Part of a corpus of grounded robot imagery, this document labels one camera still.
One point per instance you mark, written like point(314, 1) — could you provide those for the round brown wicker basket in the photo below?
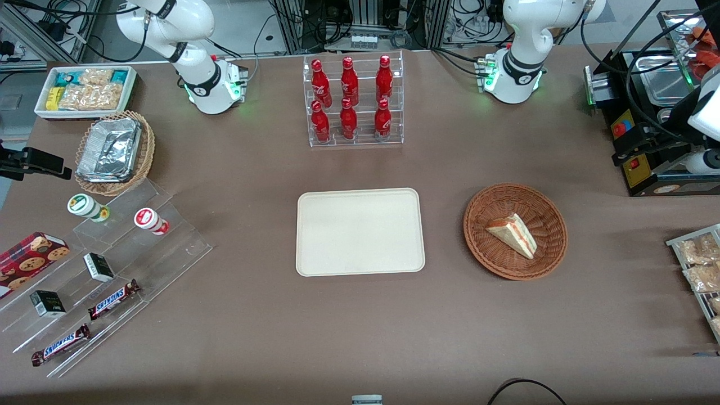
point(495, 259)

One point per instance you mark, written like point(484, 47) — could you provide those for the red cola bottle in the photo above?
point(348, 121)
point(319, 81)
point(349, 81)
point(320, 124)
point(384, 79)
point(382, 121)

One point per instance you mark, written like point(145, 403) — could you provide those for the teal snack packet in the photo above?
point(120, 76)
point(68, 77)

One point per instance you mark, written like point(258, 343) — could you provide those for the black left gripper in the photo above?
point(665, 140)

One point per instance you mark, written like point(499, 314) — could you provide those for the white snack bin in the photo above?
point(130, 93)

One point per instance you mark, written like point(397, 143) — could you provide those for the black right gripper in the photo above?
point(12, 161)

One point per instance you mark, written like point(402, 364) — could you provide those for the red cookie box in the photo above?
point(28, 261)

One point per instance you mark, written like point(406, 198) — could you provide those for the steel warmer pan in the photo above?
point(666, 115)
point(666, 84)

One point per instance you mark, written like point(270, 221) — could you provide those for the red sausage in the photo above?
point(703, 66)

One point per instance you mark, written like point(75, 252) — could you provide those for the large clear nut bag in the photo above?
point(93, 97)

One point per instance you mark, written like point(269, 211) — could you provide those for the white terminal block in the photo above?
point(364, 41)

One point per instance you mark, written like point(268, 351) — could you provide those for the silver box green light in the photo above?
point(599, 87)

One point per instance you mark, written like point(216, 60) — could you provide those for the light wicker basket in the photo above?
point(147, 152)

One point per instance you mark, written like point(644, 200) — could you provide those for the triangular sandwich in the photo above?
point(514, 236)

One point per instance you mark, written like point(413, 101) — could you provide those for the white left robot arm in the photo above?
point(520, 73)

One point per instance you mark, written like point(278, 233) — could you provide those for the snickers bar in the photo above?
point(61, 345)
point(112, 300)

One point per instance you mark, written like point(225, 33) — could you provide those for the clear acrylic bottle rack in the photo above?
point(365, 140)

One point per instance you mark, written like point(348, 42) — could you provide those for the red lid cup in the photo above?
point(148, 219)

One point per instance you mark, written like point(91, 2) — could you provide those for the metal snack tray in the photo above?
point(675, 242)

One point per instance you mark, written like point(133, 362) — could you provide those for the small black box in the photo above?
point(48, 304)
point(99, 267)

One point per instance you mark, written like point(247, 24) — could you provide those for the green lid cup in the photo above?
point(84, 206)

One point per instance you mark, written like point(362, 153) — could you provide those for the small grey device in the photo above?
point(367, 400)

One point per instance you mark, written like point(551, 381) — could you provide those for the yellow snack packet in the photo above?
point(54, 98)

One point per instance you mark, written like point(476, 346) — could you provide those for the black food warmer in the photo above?
point(638, 174)

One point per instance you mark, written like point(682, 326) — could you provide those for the cream rectangular tray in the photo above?
point(360, 233)

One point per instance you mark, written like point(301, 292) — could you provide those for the clear acrylic stepped display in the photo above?
point(169, 253)

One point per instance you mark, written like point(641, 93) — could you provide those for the small clear nut bag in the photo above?
point(95, 76)

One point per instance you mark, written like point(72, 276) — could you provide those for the orange sausage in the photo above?
point(700, 36)

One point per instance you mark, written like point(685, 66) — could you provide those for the clear cracker bag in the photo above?
point(716, 326)
point(697, 250)
point(703, 278)
point(715, 305)

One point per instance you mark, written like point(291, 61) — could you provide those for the aluminium foil container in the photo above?
point(109, 149)

